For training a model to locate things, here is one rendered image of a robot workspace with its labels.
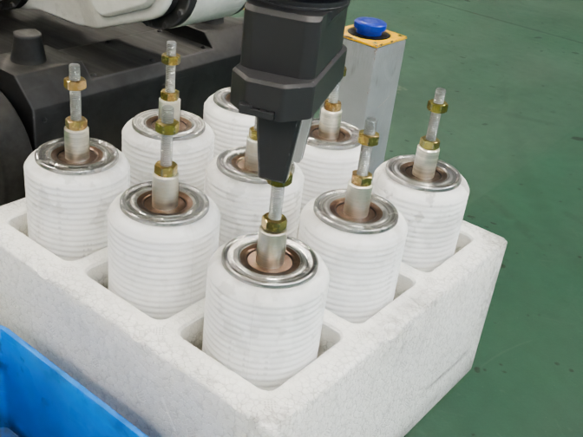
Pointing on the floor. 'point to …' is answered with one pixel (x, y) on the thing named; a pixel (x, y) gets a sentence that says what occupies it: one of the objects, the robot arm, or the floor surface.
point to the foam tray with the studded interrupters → (59, 336)
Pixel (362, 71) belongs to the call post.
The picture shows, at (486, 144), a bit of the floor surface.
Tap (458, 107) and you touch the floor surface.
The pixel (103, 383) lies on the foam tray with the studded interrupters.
